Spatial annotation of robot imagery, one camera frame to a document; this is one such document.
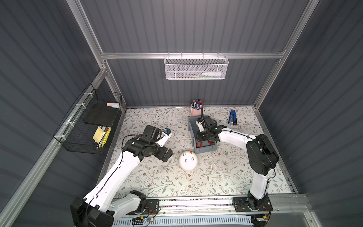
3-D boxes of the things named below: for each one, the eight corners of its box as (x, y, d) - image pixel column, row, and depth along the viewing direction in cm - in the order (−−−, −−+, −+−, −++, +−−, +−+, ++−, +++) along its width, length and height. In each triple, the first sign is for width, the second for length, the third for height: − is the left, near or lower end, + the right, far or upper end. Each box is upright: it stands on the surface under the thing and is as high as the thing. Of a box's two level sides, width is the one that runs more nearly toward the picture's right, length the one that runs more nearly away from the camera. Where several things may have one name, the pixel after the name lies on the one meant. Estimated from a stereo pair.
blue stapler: (227, 124, 111) (228, 122, 110) (228, 110, 121) (229, 109, 119) (236, 126, 110) (237, 124, 109) (236, 112, 120) (236, 110, 118)
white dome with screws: (179, 171, 87) (178, 164, 78) (179, 159, 92) (179, 151, 84) (196, 171, 87) (198, 164, 78) (196, 159, 92) (197, 151, 84)
